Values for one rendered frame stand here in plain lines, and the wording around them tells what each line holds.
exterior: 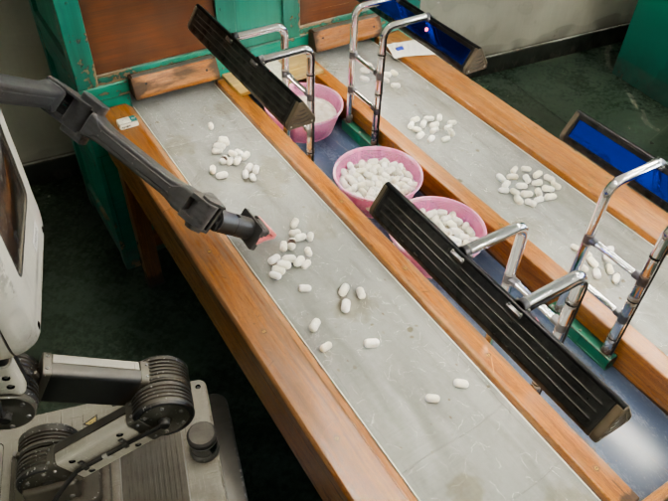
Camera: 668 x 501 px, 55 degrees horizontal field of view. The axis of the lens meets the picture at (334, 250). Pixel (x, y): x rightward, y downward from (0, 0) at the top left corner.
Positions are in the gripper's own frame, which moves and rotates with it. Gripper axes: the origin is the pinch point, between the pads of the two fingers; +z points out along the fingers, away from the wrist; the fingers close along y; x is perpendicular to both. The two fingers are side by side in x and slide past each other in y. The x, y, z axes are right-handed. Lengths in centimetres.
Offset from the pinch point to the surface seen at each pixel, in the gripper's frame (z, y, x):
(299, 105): -13.5, 3.6, -33.3
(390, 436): -4, -64, 6
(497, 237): -8, -56, -40
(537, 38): 229, 133, -110
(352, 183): 25.9, 10.3, -18.6
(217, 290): -16.8, -11.3, 12.7
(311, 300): -0.3, -23.7, 2.5
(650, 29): 244, 85, -145
